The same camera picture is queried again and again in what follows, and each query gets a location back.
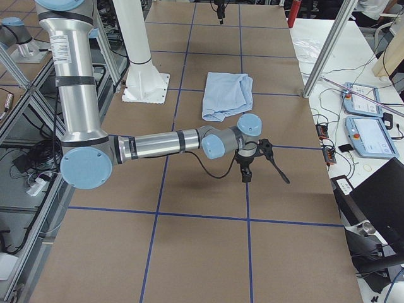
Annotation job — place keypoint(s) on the aluminium frame rail structure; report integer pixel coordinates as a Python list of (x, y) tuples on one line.
[(31, 125)]

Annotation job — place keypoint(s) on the black laptop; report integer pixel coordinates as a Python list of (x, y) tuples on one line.
[(373, 212)]

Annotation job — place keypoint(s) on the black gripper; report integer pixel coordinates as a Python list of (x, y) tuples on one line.
[(219, 11), (243, 161)]

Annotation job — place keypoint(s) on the light blue striped shirt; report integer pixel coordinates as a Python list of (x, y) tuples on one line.
[(226, 95)]

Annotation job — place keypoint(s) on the clear plastic bag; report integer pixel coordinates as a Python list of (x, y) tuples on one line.
[(307, 50)]

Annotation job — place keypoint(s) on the red cylinder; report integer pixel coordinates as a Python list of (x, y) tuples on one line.
[(294, 11)]

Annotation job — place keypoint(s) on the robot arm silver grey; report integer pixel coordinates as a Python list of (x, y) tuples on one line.
[(89, 152)]

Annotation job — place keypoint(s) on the white power strip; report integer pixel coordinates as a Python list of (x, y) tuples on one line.
[(36, 187)]

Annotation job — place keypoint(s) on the blue tape line crosswise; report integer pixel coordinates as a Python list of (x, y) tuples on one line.
[(297, 147)]

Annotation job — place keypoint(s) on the blue teach pendant near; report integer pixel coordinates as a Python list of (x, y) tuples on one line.
[(370, 138)]

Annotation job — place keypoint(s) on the blue teach pendant far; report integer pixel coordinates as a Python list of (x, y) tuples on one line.
[(353, 104)]

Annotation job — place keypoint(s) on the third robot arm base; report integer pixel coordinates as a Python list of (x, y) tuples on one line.
[(28, 50)]

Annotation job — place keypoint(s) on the aluminium frame post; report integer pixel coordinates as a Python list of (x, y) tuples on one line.
[(330, 42)]

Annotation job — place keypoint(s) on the blue teach pendant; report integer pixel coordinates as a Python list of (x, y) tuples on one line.
[(370, 138), (353, 104)]

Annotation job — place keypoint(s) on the seated person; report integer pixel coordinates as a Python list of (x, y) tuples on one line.
[(368, 12)]

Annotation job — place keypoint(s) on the blue tape line lengthwise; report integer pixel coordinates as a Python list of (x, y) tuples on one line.
[(249, 247)]

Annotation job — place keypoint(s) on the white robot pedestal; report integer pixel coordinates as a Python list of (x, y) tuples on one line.
[(144, 83)]

